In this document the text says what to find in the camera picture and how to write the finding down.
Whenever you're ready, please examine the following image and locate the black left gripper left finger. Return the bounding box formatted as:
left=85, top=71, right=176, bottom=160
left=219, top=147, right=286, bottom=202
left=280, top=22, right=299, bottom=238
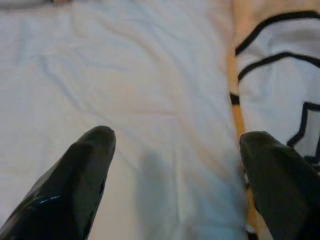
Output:
left=0, top=125, right=117, bottom=240

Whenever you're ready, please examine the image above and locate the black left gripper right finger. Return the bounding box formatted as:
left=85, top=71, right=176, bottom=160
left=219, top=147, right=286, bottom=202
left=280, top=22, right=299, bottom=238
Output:
left=239, top=131, right=320, bottom=240

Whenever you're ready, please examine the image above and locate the orange cartoon print blanket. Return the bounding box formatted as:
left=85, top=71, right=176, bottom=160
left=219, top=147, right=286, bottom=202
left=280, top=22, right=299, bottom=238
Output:
left=225, top=0, right=320, bottom=240

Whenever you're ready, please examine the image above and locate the white quilt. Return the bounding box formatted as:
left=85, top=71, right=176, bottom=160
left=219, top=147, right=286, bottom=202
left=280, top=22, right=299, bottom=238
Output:
left=0, top=0, right=249, bottom=240

